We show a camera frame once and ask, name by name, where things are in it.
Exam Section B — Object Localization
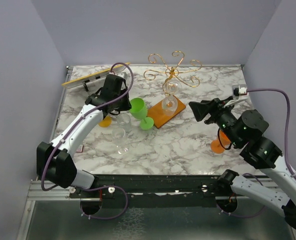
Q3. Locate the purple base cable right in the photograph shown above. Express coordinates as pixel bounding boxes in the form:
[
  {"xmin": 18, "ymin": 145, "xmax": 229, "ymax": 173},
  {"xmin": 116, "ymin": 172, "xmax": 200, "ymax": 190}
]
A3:
[{"xmin": 215, "ymin": 172, "xmax": 267, "ymax": 221}]

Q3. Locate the green plastic wine glass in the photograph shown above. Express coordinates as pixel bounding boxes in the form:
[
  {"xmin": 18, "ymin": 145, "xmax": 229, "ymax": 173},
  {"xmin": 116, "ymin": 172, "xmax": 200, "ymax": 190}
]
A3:
[{"xmin": 129, "ymin": 97, "xmax": 154, "ymax": 131}]

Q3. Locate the orange plastic wine glass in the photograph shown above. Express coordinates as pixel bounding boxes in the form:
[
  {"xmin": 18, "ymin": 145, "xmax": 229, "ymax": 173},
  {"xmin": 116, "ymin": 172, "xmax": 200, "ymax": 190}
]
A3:
[{"xmin": 210, "ymin": 130, "xmax": 232, "ymax": 154}]

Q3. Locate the small red white card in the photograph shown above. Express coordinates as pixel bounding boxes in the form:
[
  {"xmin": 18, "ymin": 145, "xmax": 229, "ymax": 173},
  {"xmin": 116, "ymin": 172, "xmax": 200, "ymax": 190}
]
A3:
[{"xmin": 75, "ymin": 145, "xmax": 84, "ymax": 153}]

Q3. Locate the yellow-orange plastic wine glass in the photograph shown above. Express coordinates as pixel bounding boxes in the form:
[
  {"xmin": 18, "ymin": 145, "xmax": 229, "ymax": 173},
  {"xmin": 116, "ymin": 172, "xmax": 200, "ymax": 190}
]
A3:
[{"xmin": 98, "ymin": 116, "xmax": 112, "ymax": 128}]

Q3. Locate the black metal base rail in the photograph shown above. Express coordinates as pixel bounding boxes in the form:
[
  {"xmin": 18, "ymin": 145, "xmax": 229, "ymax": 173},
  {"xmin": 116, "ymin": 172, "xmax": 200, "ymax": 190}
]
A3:
[{"xmin": 69, "ymin": 170, "xmax": 238, "ymax": 209}]

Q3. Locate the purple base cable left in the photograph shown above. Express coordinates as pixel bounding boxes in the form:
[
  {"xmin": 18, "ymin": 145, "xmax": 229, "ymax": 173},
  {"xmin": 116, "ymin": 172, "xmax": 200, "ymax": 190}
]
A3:
[{"xmin": 79, "ymin": 185, "xmax": 130, "ymax": 221}]

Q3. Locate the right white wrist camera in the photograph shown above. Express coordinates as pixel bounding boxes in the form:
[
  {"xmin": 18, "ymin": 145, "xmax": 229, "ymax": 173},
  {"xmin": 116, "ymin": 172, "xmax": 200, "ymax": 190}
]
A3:
[{"xmin": 224, "ymin": 84, "xmax": 249, "ymax": 108}]

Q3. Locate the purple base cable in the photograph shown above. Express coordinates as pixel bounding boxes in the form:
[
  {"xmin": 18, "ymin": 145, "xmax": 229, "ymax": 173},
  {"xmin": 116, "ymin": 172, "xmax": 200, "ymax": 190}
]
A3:
[
  {"xmin": 79, "ymin": 185, "xmax": 130, "ymax": 221},
  {"xmin": 215, "ymin": 172, "xmax": 267, "ymax": 221}
]

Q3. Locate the gold wire wine glass rack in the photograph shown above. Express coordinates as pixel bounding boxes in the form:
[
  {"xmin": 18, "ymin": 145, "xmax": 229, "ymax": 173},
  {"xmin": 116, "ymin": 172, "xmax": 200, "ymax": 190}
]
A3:
[{"xmin": 143, "ymin": 50, "xmax": 203, "ymax": 129}]

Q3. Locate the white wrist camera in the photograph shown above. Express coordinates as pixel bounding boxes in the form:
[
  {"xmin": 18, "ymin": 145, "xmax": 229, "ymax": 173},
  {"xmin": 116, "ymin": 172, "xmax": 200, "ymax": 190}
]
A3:
[
  {"xmin": 224, "ymin": 84, "xmax": 249, "ymax": 108},
  {"xmin": 111, "ymin": 71, "xmax": 128, "ymax": 81}
]

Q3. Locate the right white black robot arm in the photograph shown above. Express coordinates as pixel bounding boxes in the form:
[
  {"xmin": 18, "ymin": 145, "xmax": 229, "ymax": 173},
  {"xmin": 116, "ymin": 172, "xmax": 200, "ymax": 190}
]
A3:
[{"xmin": 189, "ymin": 98, "xmax": 296, "ymax": 229}]

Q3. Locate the clear wine glass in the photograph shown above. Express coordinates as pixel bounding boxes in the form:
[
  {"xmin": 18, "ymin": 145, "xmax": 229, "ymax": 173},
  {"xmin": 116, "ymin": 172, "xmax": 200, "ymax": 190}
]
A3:
[
  {"xmin": 162, "ymin": 80, "xmax": 182, "ymax": 116},
  {"xmin": 111, "ymin": 128, "xmax": 129, "ymax": 155},
  {"xmin": 116, "ymin": 113, "xmax": 131, "ymax": 132}
]

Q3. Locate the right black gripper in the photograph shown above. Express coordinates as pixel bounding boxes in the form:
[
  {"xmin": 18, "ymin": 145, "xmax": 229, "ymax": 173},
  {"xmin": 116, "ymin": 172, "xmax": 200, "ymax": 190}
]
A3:
[{"xmin": 188, "ymin": 95, "xmax": 242, "ymax": 147}]

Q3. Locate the yellow framed whiteboard stand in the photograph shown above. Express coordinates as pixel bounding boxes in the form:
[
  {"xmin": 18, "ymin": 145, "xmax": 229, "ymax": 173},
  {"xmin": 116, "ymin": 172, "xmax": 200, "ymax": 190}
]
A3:
[{"xmin": 61, "ymin": 62, "xmax": 131, "ymax": 93}]

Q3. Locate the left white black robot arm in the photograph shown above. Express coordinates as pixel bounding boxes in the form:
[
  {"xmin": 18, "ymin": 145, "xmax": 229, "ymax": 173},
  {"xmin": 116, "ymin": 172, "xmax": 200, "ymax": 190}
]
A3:
[{"xmin": 36, "ymin": 74, "xmax": 131, "ymax": 198}]

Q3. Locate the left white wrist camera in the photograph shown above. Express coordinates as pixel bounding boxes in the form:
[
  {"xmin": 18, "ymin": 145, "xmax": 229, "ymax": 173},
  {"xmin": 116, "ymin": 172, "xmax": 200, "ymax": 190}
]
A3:
[{"xmin": 111, "ymin": 71, "xmax": 128, "ymax": 81}]

